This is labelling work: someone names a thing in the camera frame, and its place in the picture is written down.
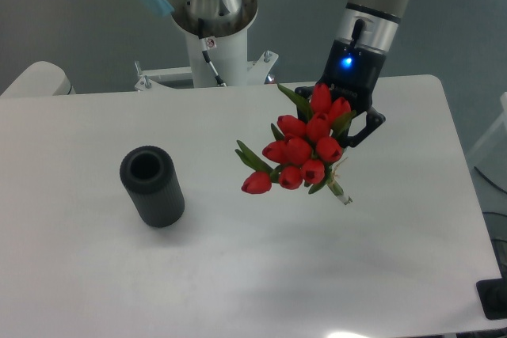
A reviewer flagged dark grey ribbed vase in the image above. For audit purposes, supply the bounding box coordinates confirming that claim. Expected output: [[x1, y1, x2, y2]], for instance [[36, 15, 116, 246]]
[[119, 146, 185, 228]]

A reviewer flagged black cable on floor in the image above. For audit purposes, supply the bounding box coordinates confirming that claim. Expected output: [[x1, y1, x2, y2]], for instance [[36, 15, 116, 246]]
[[473, 166, 507, 190]]

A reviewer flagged red tulip bouquet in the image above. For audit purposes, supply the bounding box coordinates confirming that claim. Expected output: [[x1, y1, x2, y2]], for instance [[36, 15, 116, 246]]
[[235, 82, 356, 205]]

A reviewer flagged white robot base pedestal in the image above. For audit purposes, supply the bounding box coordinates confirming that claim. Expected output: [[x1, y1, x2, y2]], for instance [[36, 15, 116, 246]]
[[135, 0, 279, 91]]

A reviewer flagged white frame at right edge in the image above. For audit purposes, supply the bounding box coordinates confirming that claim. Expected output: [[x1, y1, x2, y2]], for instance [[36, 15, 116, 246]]
[[465, 93, 506, 167]]

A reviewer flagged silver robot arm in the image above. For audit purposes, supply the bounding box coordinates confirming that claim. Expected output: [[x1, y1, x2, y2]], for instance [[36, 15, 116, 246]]
[[140, 0, 409, 147]]

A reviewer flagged white rounded furniture piece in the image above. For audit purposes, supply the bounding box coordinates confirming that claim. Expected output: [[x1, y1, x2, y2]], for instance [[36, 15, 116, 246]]
[[1, 61, 76, 99]]

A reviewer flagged black device at table edge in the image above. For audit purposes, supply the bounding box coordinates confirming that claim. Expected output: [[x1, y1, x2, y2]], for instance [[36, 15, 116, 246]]
[[476, 279, 506, 321]]

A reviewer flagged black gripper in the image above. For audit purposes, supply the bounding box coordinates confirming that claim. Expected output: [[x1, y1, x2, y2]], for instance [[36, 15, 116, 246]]
[[295, 40, 386, 147]]

